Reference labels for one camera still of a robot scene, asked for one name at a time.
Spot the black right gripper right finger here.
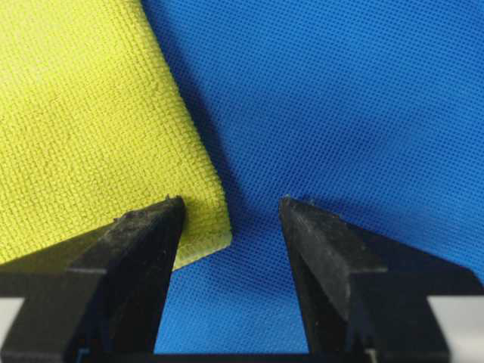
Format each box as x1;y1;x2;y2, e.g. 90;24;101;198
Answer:
278;197;483;362

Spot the yellow-green towel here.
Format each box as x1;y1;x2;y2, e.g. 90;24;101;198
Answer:
1;1;232;268

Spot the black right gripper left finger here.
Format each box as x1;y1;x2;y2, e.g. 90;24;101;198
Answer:
1;197;186;362

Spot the blue table cloth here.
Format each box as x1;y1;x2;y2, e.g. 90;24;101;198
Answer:
143;1;483;354

